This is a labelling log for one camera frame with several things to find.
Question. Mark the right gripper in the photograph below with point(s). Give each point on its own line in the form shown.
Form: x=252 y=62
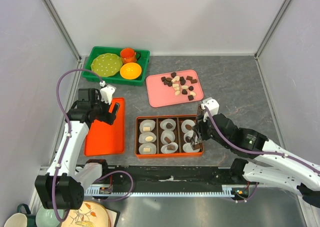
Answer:
x=205 y=136

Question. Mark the metal tongs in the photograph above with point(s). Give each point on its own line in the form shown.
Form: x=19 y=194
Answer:
x=197 y=128

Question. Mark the pink tray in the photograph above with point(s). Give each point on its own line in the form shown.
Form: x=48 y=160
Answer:
x=161 y=95

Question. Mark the orange bowl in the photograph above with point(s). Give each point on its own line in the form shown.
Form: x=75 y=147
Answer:
x=130 y=71

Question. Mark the dark oval chocolate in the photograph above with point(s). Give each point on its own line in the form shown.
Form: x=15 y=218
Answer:
x=188 y=127

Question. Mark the white paper cup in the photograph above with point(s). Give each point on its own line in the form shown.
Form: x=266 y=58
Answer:
x=187 y=122
x=147 y=123
x=188 y=136
x=165 y=121
x=143 y=135
x=152 y=146
x=169 y=134
x=165 y=151
x=187 y=148

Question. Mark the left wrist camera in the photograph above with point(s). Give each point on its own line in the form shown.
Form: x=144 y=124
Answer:
x=106 y=92

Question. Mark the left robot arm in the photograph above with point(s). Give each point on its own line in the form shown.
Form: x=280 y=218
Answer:
x=63 y=187

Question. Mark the orange chocolate box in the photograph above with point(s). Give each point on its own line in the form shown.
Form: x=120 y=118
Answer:
x=158 y=131

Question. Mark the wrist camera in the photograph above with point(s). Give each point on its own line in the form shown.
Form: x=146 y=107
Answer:
x=106 y=92
x=212 y=105

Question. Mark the brown chocolate piece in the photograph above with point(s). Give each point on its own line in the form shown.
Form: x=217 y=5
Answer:
x=167 y=139

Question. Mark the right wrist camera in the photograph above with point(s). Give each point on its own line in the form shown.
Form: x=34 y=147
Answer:
x=212 y=105

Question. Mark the oval white chocolate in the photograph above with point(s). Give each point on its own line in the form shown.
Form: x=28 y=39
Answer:
x=149 y=138

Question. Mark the orange box lid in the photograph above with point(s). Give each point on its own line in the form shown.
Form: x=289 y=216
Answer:
x=104 y=139

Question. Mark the celadon bowl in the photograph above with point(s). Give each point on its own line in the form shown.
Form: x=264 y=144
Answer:
x=46 y=218

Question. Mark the painted bird plate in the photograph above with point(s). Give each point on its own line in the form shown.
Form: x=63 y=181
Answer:
x=90 y=214

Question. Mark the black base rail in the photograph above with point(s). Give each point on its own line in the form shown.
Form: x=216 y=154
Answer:
x=166 y=181

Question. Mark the orange mug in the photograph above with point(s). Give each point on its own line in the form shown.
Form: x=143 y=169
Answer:
x=129 y=55

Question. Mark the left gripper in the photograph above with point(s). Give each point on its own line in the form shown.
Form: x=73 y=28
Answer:
x=108 y=117

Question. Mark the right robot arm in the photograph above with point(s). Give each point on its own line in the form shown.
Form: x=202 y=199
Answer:
x=260 y=159

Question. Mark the green plastic bin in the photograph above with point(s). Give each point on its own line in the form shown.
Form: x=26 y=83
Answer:
x=116 y=79

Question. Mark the white green mug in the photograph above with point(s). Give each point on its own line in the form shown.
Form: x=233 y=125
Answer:
x=22 y=218

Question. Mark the white chocolate piece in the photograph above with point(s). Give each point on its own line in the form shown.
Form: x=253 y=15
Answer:
x=146 y=129

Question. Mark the brown rectangular chocolate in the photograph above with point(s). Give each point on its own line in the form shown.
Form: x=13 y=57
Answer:
x=171 y=147

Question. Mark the green dotted plate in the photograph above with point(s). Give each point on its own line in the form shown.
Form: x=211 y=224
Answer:
x=106 y=65

